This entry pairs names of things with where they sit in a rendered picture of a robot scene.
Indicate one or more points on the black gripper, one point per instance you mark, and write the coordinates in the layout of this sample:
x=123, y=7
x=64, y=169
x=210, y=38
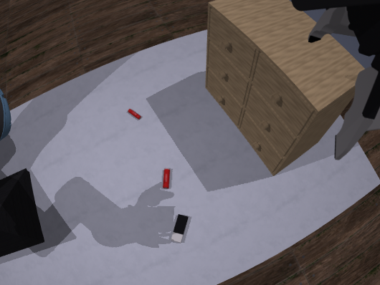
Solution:
x=364, y=113

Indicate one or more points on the light brown wooden chest of drawers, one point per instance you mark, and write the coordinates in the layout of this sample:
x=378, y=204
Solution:
x=323, y=72

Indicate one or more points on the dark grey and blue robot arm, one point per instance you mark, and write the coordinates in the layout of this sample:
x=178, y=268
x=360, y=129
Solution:
x=300, y=5

